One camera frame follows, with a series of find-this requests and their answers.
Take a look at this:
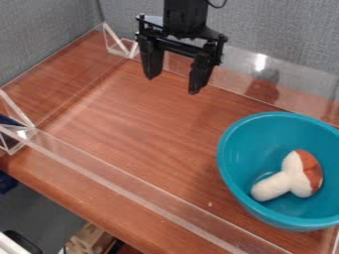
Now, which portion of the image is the wooden crate below table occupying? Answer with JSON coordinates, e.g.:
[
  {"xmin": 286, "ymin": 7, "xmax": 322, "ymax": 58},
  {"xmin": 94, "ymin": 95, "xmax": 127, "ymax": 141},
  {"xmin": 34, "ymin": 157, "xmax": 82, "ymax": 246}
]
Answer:
[{"xmin": 67, "ymin": 223, "xmax": 116, "ymax": 254}]

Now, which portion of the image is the clear acrylic front barrier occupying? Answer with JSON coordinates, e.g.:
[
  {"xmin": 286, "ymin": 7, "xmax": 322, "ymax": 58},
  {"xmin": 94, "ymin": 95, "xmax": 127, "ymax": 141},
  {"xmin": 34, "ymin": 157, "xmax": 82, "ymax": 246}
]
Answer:
[{"xmin": 0, "ymin": 124, "xmax": 291, "ymax": 254}]

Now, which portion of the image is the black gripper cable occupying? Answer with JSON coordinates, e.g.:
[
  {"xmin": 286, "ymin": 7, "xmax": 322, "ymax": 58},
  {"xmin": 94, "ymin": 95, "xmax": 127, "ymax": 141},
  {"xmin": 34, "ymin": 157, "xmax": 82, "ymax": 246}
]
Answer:
[{"xmin": 206, "ymin": 0, "xmax": 230, "ymax": 9}]

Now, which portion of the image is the clear acrylic barrier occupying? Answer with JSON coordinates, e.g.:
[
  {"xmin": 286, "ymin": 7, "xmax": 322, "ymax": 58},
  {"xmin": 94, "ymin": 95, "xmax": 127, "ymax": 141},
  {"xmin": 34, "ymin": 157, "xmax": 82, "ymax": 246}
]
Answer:
[
  {"xmin": 0, "ymin": 124, "xmax": 291, "ymax": 254},
  {"xmin": 0, "ymin": 23, "xmax": 107, "ymax": 130},
  {"xmin": 102, "ymin": 23, "xmax": 339, "ymax": 128}
]

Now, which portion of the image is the clear acrylic left barrier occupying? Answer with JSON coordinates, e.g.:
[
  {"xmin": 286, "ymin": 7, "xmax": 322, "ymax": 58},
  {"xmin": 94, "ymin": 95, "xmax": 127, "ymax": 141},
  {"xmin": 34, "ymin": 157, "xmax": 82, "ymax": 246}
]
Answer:
[{"xmin": 0, "ymin": 23, "xmax": 107, "ymax": 130}]

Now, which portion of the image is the blue plastic bowl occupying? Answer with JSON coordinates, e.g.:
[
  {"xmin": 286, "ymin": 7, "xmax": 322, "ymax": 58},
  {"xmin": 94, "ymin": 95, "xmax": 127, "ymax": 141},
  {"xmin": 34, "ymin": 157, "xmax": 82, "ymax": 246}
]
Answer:
[{"xmin": 218, "ymin": 112, "xmax": 339, "ymax": 232}]

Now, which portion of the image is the white brown toy mushroom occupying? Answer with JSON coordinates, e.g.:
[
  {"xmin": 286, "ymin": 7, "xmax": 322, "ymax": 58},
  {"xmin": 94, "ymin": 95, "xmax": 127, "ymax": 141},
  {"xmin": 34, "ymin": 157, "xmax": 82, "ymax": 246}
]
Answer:
[{"xmin": 251, "ymin": 150, "xmax": 323, "ymax": 201}]

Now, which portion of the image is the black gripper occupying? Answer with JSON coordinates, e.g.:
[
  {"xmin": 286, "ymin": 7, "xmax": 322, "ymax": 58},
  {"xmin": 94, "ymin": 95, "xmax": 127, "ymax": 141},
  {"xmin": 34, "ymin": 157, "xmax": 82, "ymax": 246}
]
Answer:
[{"xmin": 136, "ymin": 0, "xmax": 228, "ymax": 94}]

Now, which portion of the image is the clear acrylic back barrier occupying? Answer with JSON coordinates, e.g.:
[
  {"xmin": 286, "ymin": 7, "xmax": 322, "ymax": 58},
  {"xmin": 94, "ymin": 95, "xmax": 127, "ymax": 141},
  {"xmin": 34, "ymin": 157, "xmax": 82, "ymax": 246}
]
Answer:
[{"xmin": 102, "ymin": 23, "xmax": 339, "ymax": 128}]

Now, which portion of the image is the black white device below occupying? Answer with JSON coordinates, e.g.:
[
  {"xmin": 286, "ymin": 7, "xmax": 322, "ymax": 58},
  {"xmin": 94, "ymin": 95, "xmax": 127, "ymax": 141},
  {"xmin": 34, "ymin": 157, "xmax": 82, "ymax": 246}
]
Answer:
[{"xmin": 0, "ymin": 230, "xmax": 43, "ymax": 254}]

